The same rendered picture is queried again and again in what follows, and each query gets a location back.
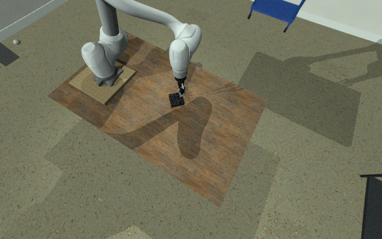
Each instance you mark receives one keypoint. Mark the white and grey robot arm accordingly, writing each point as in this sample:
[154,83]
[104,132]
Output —
[101,57]

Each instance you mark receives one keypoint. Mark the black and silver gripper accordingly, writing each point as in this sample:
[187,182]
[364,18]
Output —
[181,86]

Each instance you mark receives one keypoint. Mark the black knob box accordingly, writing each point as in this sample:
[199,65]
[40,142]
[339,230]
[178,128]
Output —
[176,100]

